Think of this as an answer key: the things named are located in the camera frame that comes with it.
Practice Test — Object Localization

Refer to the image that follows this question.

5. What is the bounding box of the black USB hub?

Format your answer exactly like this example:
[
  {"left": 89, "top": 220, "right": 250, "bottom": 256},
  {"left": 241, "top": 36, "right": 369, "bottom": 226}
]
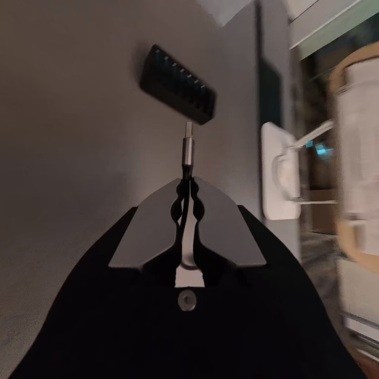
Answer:
[{"left": 139, "top": 44, "right": 217, "bottom": 127}]

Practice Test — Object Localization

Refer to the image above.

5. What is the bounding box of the black cable with grey plug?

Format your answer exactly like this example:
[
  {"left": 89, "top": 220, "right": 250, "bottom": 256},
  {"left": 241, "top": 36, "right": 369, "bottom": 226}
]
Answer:
[{"left": 179, "top": 121, "right": 196, "bottom": 270}]

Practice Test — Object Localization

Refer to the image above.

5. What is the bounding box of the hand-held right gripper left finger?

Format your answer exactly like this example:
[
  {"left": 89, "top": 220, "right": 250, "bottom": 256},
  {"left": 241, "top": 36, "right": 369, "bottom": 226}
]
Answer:
[{"left": 108, "top": 178, "right": 185, "bottom": 287}]

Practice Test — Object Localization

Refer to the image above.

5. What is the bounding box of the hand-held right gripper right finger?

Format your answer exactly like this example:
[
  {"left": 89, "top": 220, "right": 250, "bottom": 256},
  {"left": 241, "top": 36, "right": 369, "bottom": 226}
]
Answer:
[{"left": 192, "top": 176, "right": 267, "bottom": 287}]

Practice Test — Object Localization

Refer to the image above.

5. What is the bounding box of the wooden display board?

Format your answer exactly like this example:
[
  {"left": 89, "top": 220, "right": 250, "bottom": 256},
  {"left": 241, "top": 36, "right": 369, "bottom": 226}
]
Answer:
[{"left": 328, "top": 49, "right": 379, "bottom": 268}]

